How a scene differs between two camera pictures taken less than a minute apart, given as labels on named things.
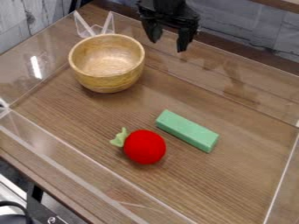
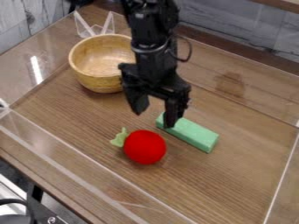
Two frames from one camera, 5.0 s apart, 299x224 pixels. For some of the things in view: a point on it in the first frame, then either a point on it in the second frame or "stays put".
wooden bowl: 106,62 stays put
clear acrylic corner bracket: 86,31 stays put
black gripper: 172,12 → 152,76
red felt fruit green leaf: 144,145 stays put
